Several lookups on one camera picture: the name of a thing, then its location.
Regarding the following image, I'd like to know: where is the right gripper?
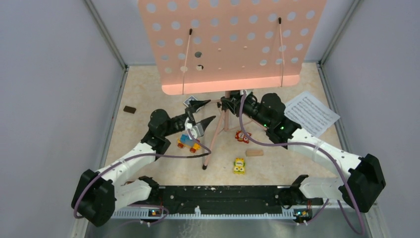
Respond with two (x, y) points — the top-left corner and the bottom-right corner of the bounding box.
(221, 92), (271, 129)

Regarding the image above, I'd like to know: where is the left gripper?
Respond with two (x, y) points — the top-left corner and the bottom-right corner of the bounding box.
(162, 99), (215, 137)

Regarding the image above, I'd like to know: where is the pink music stand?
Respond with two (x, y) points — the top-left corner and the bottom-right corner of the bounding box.
(137, 0), (328, 171)

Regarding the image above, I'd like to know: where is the sheet music page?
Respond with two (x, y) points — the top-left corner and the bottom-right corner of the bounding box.
(285, 91), (340, 137)

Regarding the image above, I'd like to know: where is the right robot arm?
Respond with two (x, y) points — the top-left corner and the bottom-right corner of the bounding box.
(221, 91), (386, 213)

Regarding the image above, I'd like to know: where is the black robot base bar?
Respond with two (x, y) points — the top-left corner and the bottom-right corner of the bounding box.
(147, 185), (306, 215)

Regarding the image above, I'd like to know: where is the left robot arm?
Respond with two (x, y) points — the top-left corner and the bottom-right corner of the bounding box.
(71, 100), (215, 227)

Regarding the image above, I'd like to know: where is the blue playing card deck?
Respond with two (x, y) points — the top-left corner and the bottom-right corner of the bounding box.
(183, 96), (198, 107)

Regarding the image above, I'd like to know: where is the toy block car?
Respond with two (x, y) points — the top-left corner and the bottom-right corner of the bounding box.
(177, 134), (201, 153)

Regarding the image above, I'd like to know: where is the red owl toy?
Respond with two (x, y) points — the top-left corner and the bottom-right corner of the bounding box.
(235, 130), (252, 144)

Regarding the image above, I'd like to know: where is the wooden block near owl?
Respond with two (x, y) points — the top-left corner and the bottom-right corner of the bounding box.
(245, 149), (264, 157)

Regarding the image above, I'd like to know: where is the yellow owl toy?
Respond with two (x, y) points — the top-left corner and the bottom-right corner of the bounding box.
(233, 158), (246, 175)

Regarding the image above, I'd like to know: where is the small brown flat block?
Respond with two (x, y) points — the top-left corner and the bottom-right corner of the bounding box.
(123, 106), (137, 114)

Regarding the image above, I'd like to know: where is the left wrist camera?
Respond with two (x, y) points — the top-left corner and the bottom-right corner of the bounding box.
(184, 121), (205, 139)

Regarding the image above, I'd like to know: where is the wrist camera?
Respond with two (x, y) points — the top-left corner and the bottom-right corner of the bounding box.
(184, 121), (205, 139)
(239, 89), (253, 96)

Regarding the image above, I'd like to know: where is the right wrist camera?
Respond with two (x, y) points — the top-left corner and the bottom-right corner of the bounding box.
(239, 89), (253, 96)

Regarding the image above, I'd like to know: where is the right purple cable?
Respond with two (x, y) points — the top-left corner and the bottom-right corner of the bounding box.
(239, 91), (367, 236)

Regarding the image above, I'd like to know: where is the purple cable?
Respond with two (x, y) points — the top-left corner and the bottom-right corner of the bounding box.
(73, 126), (212, 227)
(239, 91), (367, 236)

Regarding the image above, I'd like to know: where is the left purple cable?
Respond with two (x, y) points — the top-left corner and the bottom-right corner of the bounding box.
(73, 126), (212, 227)

